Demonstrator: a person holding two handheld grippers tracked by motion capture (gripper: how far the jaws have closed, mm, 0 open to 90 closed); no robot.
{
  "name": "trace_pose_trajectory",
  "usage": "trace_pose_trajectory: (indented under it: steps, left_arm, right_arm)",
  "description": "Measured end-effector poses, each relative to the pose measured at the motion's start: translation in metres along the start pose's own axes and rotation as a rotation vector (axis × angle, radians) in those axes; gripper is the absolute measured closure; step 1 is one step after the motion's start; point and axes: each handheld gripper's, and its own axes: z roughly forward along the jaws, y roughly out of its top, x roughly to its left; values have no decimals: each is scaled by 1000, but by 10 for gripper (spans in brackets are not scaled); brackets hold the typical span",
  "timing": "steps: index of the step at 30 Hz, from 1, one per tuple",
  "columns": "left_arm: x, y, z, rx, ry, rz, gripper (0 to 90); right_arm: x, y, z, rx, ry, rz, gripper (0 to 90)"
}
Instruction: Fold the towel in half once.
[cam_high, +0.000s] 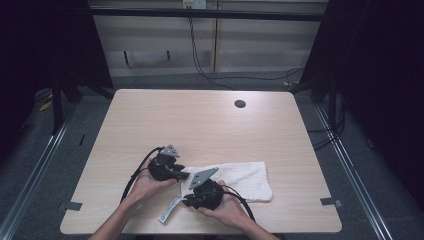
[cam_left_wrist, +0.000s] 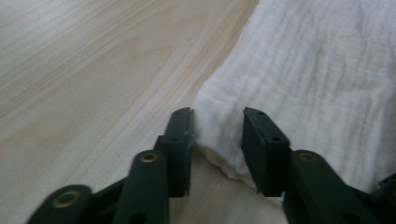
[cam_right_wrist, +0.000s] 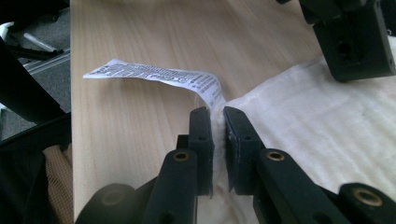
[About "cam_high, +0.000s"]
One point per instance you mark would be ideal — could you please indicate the black curtain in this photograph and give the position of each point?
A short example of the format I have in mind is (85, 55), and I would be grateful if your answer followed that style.
(380, 66)
(43, 43)

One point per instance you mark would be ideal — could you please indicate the grey tape strip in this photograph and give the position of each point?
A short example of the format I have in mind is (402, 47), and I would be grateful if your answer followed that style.
(72, 206)
(330, 202)

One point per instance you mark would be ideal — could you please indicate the person's right hand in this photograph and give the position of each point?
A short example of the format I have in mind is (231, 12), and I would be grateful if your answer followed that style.
(228, 208)

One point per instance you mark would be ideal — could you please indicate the yellow floor tape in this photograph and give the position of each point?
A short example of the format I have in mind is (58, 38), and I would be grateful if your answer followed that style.
(45, 106)

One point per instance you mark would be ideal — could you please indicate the black horizontal frame bar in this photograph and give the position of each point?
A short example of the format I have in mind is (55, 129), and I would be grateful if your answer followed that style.
(206, 14)

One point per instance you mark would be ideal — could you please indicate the metal floor rail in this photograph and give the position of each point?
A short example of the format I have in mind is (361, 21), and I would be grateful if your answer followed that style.
(40, 160)
(353, 173)

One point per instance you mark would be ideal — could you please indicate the black metal stand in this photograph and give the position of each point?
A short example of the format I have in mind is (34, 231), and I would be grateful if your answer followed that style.
(57, 106)

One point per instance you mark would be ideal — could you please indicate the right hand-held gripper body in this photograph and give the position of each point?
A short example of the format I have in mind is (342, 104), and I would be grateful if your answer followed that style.
(208, 195)

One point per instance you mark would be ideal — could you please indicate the white towel with label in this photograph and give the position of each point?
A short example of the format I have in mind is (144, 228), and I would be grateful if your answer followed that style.
(243, 181)

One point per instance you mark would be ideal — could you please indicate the white wall socket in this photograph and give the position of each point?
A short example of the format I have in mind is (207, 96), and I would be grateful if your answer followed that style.
(195, 4)

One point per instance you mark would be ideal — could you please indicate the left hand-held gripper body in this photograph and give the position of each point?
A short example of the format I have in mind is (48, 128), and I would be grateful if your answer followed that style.
(161, 170)

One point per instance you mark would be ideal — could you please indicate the person's left hand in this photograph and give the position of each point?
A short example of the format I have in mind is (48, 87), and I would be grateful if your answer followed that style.
(146, 186)

